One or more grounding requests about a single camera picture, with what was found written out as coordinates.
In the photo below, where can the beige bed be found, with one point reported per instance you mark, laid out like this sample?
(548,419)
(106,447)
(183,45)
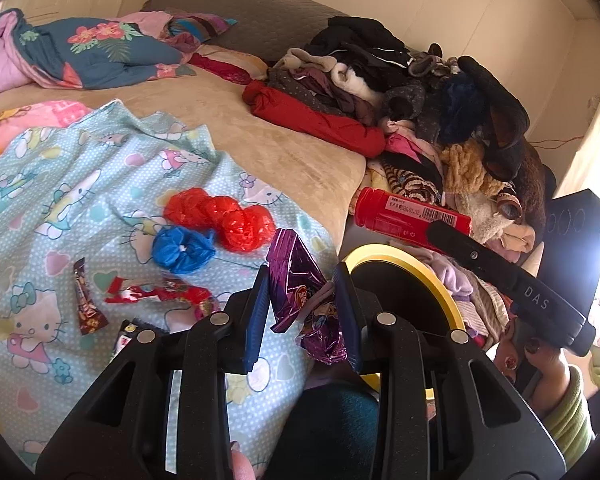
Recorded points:
(280,150)

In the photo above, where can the red jacket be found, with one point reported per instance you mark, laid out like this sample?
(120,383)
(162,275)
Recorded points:
(320,122)

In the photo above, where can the blue plastic bag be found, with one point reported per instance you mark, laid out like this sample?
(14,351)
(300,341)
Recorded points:
(180,250)

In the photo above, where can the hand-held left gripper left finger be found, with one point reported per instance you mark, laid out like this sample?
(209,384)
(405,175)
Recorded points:
(257,320)

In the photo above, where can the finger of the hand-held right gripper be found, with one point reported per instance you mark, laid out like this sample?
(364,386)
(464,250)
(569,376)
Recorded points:
(495,275)

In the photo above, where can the yellow cartoon blanket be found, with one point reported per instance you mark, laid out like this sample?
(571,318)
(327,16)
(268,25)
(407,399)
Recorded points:
(377,177)

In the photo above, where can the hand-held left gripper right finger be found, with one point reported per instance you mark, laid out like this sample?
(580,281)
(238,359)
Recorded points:
(347,320)

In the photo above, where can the red plastic bag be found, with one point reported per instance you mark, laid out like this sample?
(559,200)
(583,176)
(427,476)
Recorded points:
(220,207)
(187,207)
(247,230)

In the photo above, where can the brown snack wrapper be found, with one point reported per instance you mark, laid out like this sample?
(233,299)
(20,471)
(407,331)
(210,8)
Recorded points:
(87,310)

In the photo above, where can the light blue cartoon sheet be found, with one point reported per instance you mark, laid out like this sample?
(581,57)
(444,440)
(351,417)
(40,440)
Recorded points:
(55,200)

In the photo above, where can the person's right forearm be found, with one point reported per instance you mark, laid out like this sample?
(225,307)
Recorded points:
(572,415)

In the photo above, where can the red cylindrical tube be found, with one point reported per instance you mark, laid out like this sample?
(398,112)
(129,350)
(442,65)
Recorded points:
(405,210)

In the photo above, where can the yellow rimmed black trash bin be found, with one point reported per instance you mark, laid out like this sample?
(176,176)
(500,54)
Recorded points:
(410,290)

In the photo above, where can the red candy wrapper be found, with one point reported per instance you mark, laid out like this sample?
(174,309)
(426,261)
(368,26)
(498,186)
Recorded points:
(180,295)

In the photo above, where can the person's right hand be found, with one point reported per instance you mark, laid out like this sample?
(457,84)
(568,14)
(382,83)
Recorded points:
(550,380)

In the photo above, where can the pile of clothes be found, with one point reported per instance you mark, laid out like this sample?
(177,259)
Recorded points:
(360,45)

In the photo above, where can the grey headboard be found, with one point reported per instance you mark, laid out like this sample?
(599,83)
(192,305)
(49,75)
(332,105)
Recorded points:
(260,15)

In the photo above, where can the pink cartoon blanket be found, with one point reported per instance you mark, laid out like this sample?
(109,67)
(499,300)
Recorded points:
(35,120)

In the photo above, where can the striped colourful sock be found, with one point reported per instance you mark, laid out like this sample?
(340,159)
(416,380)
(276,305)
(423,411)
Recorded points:
(200,27)

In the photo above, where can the lilac sweater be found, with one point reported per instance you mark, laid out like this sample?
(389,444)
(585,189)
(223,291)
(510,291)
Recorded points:
(447,277)

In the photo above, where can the black green snack packet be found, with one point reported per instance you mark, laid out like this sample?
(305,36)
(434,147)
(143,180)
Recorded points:
(127,337)

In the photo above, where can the person's left hand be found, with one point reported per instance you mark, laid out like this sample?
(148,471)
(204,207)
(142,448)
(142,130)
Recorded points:
(243,467)

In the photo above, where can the purple printed snack bag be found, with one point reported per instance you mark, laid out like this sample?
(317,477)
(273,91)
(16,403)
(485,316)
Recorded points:
(300,270)

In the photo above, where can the red patterned pillow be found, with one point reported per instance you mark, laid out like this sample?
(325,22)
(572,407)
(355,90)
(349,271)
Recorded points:
(225,67)

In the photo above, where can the blue floral quilt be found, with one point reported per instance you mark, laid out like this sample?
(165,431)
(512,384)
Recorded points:
(95,55)

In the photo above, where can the person's teal clad leg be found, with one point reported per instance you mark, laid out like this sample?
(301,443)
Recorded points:
(325,435)

